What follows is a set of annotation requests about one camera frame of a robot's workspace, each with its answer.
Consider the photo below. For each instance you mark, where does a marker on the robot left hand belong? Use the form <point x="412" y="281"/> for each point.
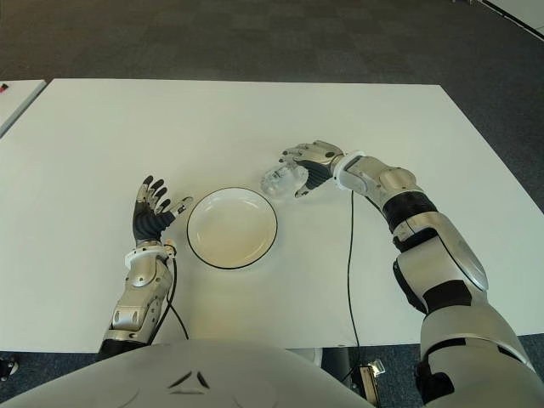
<point x="146" y="223"/>

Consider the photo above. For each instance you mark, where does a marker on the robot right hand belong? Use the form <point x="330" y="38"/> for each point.
<point x="321" y="159"/>

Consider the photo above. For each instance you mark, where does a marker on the clear water bottle blue cap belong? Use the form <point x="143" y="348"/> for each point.
<point x="280" y="180"/>

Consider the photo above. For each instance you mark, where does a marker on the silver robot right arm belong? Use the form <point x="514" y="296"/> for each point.
<point x="442" y="263"/>

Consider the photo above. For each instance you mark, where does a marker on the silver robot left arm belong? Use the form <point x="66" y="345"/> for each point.
<point x="140" y="280"/>

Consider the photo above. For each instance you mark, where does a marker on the white plate black rim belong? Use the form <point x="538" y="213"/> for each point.
<point x="231" y="229"/>

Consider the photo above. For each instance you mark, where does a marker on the grey robot torso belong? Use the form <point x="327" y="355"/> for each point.
<point x="191" y="378"/>

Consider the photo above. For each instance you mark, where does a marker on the white side table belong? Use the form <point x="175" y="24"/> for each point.
<point x="17" y="102"/>

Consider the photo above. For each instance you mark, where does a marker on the black table foot caster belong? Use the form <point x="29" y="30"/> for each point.
<point x="9" y="365"/>

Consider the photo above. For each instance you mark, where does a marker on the black robot stand pole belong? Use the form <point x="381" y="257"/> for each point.
<point x="336" y="361"/>

